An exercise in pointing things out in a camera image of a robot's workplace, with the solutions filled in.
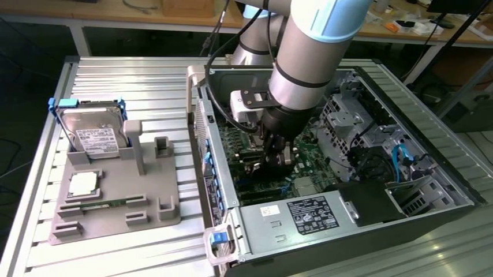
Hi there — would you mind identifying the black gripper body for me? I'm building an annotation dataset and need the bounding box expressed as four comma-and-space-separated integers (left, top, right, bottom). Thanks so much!
261, 105, 316, 143

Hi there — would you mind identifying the green motherboard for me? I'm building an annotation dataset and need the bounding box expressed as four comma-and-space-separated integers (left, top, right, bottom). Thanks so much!
216, 115, 333, 203

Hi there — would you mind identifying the silver chipset heatsink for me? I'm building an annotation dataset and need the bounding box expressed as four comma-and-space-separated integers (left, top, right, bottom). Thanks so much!
296, 177, 321, 194

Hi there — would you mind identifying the metal disk bay cage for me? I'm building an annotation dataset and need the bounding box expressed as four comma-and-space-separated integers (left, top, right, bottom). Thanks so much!
316, 72, 436, 185

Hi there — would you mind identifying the grey power supply unit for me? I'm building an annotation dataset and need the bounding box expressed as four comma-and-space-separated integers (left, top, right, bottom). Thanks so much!
237, 192, 361, 253

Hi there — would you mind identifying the black fan shroud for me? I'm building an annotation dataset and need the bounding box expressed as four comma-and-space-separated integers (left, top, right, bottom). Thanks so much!
325, 181, 411, 228

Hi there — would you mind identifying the black open PC case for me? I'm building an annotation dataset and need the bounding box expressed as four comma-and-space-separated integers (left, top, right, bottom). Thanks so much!
187, 65, 487, 277

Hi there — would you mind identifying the grey parts rack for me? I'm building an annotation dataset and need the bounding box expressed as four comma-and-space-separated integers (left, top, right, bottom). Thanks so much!
48, 119, 182, 246

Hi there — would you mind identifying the wooden workbench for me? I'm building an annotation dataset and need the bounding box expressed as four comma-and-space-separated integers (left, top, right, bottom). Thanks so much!
354, 0, 493, 85
0, 0, 248, 57

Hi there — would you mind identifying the hard disk with blue carrier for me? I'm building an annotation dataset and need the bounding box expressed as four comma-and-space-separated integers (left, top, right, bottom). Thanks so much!
48, 98, 130, 154

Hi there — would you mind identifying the green RAM stick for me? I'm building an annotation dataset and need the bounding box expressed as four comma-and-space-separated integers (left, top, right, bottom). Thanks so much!
79, 199, 129, 208

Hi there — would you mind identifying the silver CPU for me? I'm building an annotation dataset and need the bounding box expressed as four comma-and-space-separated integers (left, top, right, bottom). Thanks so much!
69, 172, 101, 196

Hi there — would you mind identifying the black monitor stand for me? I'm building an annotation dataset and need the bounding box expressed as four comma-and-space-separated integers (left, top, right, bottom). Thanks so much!
425, 0, 457, 29

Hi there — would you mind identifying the black slanted pole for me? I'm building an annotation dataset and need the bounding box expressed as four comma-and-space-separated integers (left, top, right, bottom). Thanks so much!
445, 8, 485, 48

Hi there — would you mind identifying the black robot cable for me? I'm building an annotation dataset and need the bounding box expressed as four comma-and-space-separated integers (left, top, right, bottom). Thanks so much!
203, 0, 280, 134

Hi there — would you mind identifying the blue disk wire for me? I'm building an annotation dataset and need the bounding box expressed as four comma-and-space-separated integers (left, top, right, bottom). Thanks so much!
392, 143, 412, 183

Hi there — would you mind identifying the black hanging cable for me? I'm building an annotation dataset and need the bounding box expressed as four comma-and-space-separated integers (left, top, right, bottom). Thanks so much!
199, 0, 232, 57

